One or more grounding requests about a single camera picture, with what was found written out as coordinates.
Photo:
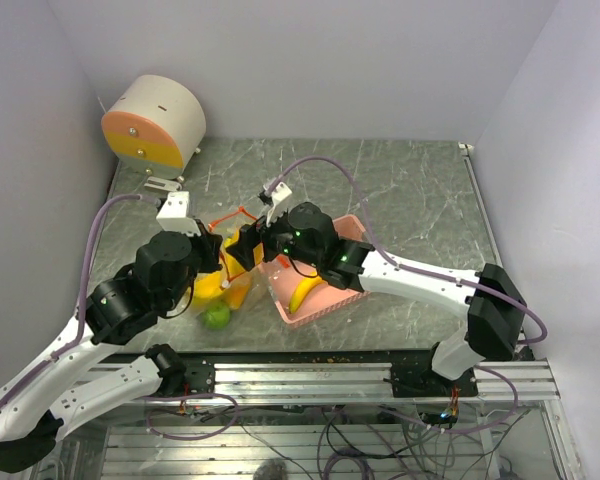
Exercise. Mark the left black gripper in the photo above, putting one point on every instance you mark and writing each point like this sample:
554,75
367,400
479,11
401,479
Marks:
210,243

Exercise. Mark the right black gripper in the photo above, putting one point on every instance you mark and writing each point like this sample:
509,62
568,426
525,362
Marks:
250,236

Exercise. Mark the yellow toy mango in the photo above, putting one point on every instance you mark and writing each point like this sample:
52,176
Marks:
236,293

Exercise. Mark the pink plastic basket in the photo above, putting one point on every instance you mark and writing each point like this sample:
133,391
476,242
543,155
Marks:
283,279

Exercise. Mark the clear zip bag red zipper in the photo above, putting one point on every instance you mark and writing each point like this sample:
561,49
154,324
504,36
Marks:
226,226

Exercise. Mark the yellow toy banana bunch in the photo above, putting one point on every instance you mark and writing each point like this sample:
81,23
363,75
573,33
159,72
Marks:
302,290

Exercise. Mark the green round toy fruit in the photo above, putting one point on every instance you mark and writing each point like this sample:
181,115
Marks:
217,316

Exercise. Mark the yellow starfruit slice toy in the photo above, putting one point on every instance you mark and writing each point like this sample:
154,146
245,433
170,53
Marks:
207,288

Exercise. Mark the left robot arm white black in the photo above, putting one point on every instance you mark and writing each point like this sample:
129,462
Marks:
44,403

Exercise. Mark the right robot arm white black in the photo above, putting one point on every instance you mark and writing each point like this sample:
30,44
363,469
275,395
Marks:
490,305

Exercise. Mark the white metal latch piece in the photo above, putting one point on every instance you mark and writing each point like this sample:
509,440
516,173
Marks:
162,186

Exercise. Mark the round cream drawer box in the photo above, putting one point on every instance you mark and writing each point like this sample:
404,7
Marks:
155,127

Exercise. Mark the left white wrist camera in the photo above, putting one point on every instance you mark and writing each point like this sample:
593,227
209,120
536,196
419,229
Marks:
176,214

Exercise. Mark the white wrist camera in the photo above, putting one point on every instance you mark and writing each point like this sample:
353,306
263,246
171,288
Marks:
176,214
276,196

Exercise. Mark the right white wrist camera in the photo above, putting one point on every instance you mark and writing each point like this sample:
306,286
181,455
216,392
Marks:
276,196

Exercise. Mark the aluminium mounting rail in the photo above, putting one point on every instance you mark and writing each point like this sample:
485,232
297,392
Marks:
377,382

